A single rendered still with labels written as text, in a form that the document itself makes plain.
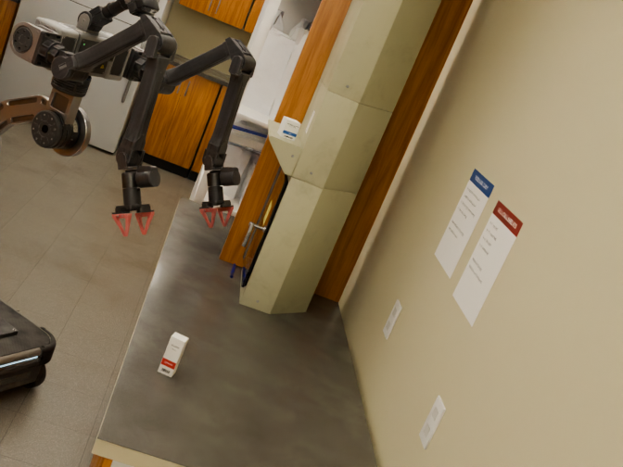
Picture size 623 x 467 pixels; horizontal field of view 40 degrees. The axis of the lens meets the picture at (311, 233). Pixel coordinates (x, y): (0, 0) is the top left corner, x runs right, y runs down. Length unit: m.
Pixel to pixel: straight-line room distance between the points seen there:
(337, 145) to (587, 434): 1.51
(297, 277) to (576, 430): 1.56
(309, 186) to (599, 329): 1.42
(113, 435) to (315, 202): 1.16
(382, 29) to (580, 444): 1.58
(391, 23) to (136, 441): 1.48
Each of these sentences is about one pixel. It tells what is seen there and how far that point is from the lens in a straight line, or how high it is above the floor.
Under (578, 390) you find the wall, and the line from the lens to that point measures 1.55.
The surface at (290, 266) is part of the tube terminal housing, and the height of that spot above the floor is 1.13.
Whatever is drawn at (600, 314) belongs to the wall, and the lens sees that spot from 1.57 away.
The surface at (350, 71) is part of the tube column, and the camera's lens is 2.70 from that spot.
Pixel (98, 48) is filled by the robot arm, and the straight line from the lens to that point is 2.90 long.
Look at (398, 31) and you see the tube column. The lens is 2.74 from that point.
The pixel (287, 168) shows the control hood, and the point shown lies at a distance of 2.74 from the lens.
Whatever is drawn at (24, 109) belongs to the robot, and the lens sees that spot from 3.58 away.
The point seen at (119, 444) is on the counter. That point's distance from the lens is 1.92.
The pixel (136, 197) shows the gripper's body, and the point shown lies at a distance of 2.80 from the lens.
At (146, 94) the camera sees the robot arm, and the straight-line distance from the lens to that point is 2.77.
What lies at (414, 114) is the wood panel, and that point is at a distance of 3.13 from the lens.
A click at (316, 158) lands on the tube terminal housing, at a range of 2.73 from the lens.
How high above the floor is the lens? 1.96
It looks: 15 degrees down
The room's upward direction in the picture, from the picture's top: 23 degrees clockwise
